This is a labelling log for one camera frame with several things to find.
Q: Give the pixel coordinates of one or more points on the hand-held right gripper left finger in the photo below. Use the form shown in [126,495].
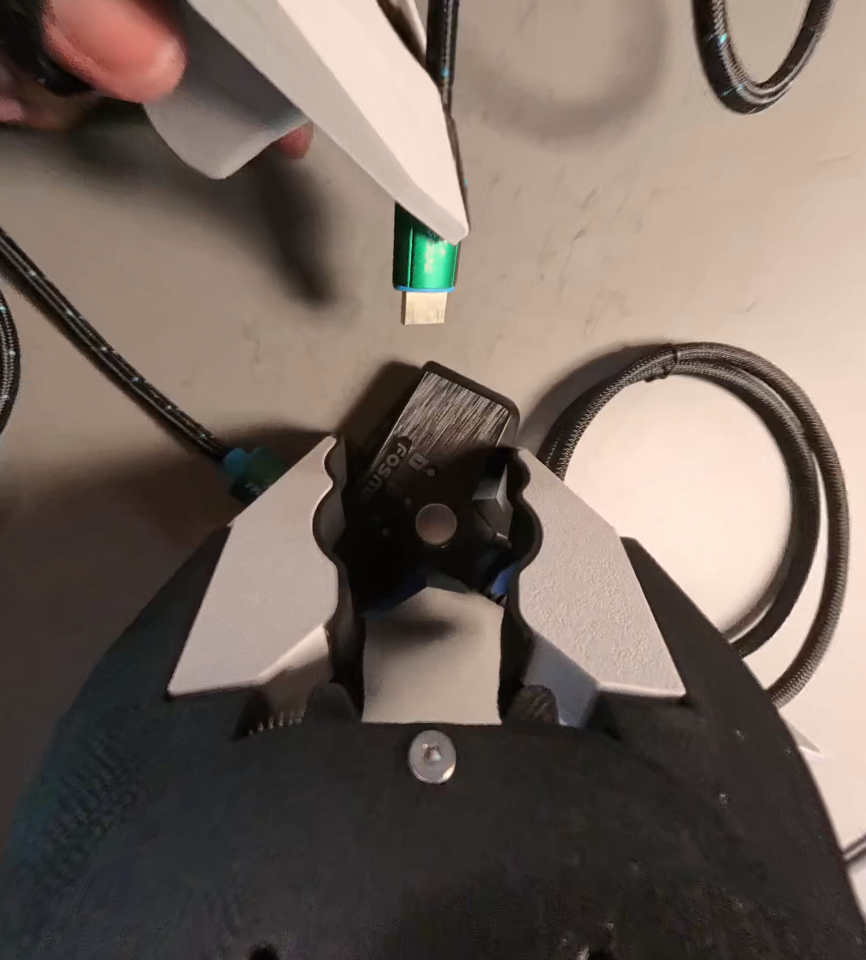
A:
[252,600]

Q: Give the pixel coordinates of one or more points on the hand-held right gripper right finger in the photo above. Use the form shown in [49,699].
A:
[590,600]

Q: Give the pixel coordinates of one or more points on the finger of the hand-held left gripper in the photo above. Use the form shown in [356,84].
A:
[343,90]

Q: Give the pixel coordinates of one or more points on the black hdmi switch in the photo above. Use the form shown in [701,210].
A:
[448,420]

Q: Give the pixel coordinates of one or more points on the person's left hand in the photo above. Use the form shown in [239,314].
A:
[125,52]

